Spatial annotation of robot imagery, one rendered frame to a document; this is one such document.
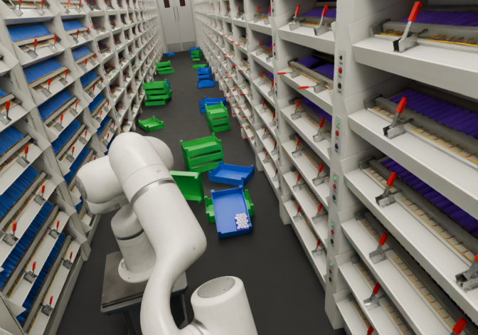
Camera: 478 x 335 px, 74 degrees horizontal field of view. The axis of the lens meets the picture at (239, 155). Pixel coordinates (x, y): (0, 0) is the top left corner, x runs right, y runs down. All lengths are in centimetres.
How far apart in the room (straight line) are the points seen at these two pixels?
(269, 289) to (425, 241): 97
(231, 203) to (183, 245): 152
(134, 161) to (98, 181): 18
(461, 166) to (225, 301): 48
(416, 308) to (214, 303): 57
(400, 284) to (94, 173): 80
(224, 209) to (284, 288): 64
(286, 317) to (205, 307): 106
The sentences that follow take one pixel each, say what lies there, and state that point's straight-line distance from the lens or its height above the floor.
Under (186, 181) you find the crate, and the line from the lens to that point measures 230.
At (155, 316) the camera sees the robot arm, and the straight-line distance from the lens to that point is 50.
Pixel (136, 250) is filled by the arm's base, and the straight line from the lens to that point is 130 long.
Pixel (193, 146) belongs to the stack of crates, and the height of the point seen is 16.
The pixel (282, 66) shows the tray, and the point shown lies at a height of 94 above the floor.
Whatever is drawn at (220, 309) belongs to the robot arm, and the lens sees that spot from 50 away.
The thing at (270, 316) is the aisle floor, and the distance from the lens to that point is 155.
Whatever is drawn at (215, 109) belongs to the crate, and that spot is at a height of 16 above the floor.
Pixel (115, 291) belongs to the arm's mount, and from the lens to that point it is 137.
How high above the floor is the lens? 123
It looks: 26 degrees down
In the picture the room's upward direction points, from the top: 6 degrees counter-clockwise
